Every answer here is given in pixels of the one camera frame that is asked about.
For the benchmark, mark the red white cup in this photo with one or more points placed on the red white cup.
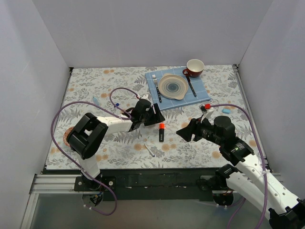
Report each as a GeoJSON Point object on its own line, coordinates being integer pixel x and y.
{"type": "Point", "coordinates": [194, 68]}

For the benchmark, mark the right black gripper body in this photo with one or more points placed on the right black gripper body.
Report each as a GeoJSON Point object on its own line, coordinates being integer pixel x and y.
{"type": "Point", "coordinates": [194, 130]}

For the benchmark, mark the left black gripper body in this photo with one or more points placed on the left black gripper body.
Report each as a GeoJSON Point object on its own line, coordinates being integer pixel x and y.
{"type": "Point", "coordinates": [149, 115]}

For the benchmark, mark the white grey pen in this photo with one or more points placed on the white grey pen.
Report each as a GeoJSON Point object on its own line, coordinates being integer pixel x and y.
{"type": "Point", "coordinates": [149, 150]}

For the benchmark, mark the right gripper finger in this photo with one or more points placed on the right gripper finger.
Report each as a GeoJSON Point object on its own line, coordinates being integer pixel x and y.
{"type": "Point", "coordinates": [192, 126]}
{"type": "Point", "coordinates": [185, 133]}

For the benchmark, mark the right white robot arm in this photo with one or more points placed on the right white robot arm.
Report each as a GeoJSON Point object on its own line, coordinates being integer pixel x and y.
{"type": "Point", "coordinates": [246, 174]}

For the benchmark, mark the red patterned small bowl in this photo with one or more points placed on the red patterned small bowl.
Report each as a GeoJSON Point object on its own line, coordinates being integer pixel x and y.
{"type": "Point", "coordinates": [66, 135]}

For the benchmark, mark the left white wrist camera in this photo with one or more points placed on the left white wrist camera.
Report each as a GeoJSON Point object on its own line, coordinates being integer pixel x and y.
{"type": "Point", "coordinates": [146, 97]}

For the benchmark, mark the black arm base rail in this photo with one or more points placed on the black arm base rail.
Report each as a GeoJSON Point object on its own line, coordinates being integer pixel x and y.
{"type": "Point", "coordinates": [164, 183]}

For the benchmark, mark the blue checked cloth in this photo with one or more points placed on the blue checked cloth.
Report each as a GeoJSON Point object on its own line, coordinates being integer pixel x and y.
{"type": "Point", "coordinates": [189, 99]}

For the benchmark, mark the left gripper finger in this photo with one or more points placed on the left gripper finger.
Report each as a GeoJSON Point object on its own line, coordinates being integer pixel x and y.
{"type": "Point", "coordinates": [158, 117]}
{"type": "Point", "coordinates": [147, 119]}

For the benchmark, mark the beige blue plate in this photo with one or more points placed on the beige blue plate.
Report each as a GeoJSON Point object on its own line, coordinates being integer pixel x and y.
{"type": "Point", "coordinates": [173, 86]}

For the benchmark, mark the light blue pen cap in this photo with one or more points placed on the light blue pen cap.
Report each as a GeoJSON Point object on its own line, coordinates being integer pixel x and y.
{"type": "Point", "coordinates": [226, 111]}

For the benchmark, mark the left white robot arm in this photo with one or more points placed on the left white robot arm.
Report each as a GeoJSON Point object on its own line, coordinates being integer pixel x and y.
{"type": "Point", "coordinates": [86, 137]}

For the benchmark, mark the fork with black handle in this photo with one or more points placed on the fork with black handle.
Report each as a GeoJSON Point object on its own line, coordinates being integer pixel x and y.
{"type": "Point", "coordinates": [156, 86]}

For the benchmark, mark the black orange highlighter pen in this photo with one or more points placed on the black orange highlighter pen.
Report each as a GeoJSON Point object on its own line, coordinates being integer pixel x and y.
{"type": "Point", "coordinates": [161, 134]}

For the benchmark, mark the knife with black handle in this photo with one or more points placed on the knife with black handle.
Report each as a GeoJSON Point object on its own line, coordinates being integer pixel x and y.
{"type": "Point", "coordinates": [191, 86]}

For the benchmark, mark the light blue pen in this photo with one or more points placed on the light blue pen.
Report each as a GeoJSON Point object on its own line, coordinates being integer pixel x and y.
{"type": "Point", "coordinates": [96, 101]}

